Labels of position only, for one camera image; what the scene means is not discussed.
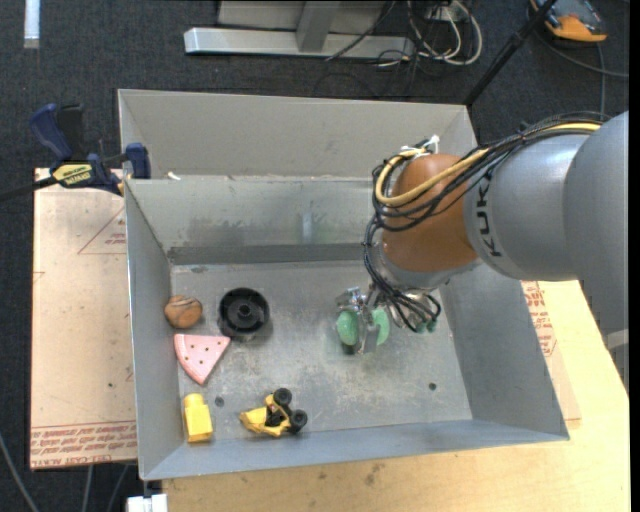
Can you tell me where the grey metal bin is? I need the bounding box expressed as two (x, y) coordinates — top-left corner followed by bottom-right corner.
(117, 88), (571, 482)

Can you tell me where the brown cardboard board red print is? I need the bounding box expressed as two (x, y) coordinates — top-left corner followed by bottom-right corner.
(29, 167), (584, 472)

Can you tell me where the black round spool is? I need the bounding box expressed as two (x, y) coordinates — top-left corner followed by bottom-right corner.
(217, 287), (272, 343)

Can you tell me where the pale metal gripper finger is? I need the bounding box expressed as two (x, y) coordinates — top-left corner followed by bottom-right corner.
(359, 317), (383, 356)

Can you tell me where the pink dotted wedge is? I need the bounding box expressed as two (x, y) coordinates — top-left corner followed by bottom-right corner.
(173, 333), (232, 387)

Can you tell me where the green round toy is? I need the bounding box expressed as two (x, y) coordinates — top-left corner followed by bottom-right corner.
(335, 306), (391, 349)

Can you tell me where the yellow toy vehicle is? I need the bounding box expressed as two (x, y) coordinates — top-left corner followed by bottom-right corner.
(238, 387), (309, 439)

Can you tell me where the brown round toy bread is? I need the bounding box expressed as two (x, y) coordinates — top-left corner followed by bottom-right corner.
(163, 294), (204, 330)

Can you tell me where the yellow block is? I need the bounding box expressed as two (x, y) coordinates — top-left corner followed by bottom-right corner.
(181, 392), (215, 444)

